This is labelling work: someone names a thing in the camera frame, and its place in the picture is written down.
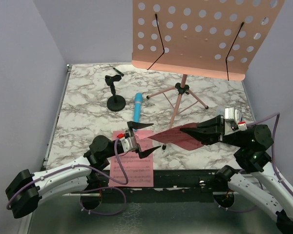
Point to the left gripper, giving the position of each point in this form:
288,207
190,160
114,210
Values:
132,126

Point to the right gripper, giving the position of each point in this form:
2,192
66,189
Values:
209,131

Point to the pink sheet music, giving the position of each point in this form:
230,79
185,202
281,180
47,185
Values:
177,137

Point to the pink music stand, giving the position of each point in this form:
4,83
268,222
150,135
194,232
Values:
208,38

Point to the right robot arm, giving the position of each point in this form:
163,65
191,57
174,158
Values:
276,200

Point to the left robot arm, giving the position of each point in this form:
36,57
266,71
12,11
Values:
27,189

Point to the pink sheet music pages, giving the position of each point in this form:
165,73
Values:
139,171

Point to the black microphone stand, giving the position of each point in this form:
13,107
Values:
116,102

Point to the blue toy microphone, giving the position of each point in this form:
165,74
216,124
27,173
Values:
137,107

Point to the green black pen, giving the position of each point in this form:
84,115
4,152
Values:
119,72

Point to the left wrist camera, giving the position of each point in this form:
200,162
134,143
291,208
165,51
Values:
128,142

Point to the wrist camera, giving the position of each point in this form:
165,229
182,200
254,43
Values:
128,142
233,121

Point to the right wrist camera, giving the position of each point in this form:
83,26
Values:
233,121

